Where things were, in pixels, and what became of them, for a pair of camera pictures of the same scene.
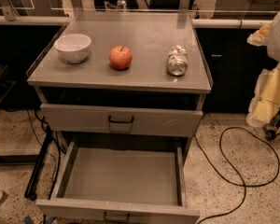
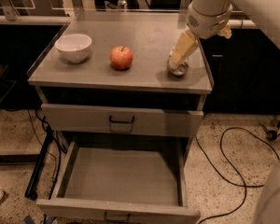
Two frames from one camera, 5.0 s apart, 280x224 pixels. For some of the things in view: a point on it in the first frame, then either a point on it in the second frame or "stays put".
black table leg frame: x=31 y=191 stays put
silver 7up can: x=177 y=60 stays put
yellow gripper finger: x=259 y=37 → x=207 y=26
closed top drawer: x=66 y=118 stays put
